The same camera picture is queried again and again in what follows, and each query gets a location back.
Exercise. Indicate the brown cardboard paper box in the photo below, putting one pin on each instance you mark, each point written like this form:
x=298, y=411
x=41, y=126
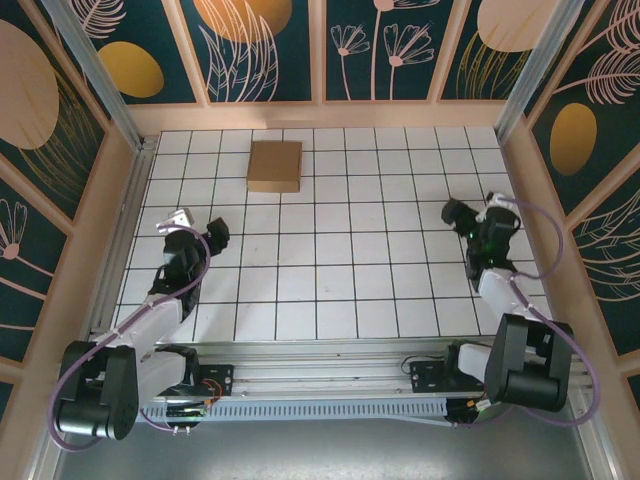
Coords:
x=275, y=165

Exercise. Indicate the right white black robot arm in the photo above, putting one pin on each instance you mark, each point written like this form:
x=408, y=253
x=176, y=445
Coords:
x=500, y=295

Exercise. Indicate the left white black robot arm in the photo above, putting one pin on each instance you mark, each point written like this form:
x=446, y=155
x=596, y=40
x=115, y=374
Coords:
x=150, y=320

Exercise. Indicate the teal feather yellow oval panel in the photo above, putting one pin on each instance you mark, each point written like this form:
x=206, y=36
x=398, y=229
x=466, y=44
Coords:
x=575, y=140

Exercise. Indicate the teal large peach circle panel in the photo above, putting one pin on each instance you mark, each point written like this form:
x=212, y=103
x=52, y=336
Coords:
x=25, y=100

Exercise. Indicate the grey metal base sheet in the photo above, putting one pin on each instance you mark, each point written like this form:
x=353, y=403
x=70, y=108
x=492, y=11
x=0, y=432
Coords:
x=320, y=455

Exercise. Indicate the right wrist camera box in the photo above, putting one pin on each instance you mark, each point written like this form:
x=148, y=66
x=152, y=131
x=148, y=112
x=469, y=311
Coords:
x=500, y=200

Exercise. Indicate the aluminium side rail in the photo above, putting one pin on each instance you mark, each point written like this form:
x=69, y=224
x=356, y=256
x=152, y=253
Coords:
x=131, y=200

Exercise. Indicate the teal feather leaves wall panel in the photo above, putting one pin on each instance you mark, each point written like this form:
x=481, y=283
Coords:
x=610, y=270

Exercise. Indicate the teal single flower wall panel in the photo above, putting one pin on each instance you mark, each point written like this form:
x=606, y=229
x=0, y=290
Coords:
x=20, y=280

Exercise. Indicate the aluminium corner post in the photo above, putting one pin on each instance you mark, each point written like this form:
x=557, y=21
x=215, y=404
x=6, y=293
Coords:
x=530, y=75
x=97, y=70

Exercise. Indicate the aluminium frame rails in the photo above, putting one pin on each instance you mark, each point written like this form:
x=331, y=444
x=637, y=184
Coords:
x=325, y=357

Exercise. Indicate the teal yellow oval wall panel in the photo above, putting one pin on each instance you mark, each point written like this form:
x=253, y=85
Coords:
x=130, y=70

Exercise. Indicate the teal flower print wall panel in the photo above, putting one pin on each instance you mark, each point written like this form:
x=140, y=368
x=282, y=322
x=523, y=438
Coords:
x=360, y=75

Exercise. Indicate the teal yellow grass wall panel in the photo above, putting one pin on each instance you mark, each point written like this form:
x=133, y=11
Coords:
x=500, y=25

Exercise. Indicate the teal orange circle wall panel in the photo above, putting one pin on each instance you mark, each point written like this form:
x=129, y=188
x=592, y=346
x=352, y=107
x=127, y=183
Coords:
x=240, y=20

